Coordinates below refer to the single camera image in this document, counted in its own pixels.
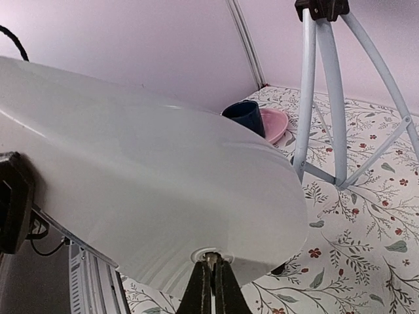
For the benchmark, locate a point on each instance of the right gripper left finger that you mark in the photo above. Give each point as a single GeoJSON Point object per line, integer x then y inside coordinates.
{"type": "Point", "coordinates": [197, 295]}

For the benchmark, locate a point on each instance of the left aluminium frame post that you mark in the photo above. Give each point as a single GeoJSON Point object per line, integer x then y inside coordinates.
{"type": "Point", "coordinates": [247, 42]}

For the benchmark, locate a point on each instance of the aluminium front rail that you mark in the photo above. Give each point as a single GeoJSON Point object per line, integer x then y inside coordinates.
{"type": "Point", "coordinates": [94, 286]}

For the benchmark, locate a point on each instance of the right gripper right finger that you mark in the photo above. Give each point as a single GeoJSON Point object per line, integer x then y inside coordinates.
{"type": "Point", "coordinates": [226, 290]}

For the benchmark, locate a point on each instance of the white perforated music stand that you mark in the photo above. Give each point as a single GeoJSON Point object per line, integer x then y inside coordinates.
{"type": "Point", "coordinates": [317, 36]}

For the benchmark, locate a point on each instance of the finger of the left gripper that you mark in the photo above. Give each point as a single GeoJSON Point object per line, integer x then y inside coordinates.
{"type": "Point", "coordinates": [17, 192]}

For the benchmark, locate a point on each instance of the metronome winding key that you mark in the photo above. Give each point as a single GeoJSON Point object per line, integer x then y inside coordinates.
{"type": "Point", "coordinates": [211, 258]}

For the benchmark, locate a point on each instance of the floral table mat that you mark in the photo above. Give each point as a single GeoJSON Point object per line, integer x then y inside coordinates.
{"type": "Point", "coordinates": [361, 255]}

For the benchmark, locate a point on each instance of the white metronome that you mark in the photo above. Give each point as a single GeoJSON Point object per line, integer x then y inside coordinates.
{"type": "Point", "coordinates": [147, 182]}

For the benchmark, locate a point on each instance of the pink plate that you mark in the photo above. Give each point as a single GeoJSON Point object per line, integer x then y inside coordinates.
{"type": "Point", "coordinates": [275, 124]}

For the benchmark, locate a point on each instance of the dark blue mug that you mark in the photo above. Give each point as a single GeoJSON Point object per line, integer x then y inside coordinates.
{"type": "Point", "coordinates": [247, 114]}

